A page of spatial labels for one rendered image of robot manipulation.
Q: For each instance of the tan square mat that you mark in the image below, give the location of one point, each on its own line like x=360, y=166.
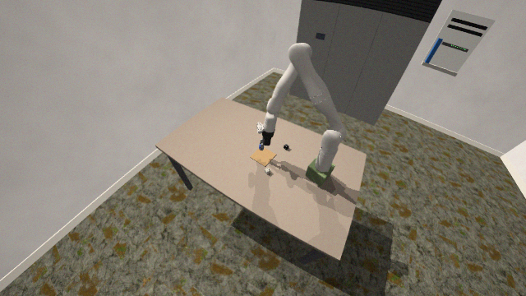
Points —
x=263, y=156

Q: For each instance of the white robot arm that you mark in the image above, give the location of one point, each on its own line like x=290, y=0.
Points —
x=320, y=98

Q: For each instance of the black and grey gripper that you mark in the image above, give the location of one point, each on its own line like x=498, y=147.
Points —
x=267, y=133

